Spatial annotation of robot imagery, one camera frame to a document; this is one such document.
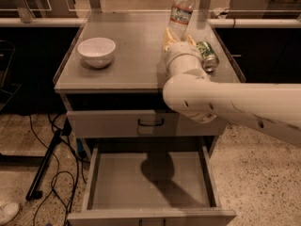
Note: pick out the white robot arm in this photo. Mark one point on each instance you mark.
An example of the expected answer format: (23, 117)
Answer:
(273, 109)

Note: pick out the white counter rail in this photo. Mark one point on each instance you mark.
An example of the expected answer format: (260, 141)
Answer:
(219, 23)

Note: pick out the grey metal drawer cabinet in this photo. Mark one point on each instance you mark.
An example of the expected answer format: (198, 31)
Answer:
(133, 81)

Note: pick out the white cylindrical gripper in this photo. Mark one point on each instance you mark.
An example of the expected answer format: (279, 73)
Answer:
(181, 48)

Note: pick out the black metal stand leg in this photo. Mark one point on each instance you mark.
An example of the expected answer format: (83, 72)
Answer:
(33, 192)

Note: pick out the open middle drawer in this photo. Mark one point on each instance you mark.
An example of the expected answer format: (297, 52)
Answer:
(153, 188)

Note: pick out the white ceramic bowl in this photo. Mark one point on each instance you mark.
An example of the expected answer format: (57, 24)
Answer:
(97, 52)

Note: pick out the green soda can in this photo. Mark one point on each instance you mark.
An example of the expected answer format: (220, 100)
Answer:
(210, 60)

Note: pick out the closed top drawer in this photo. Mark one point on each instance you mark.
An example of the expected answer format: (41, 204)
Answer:
(123, 123)

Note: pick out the clear plastic water bottle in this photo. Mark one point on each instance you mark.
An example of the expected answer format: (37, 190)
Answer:
(180, 15)

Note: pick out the black drawer handle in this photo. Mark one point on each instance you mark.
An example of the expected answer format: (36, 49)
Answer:
(154, 123)

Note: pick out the white shoe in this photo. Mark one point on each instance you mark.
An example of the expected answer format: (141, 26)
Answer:
(8, 212)

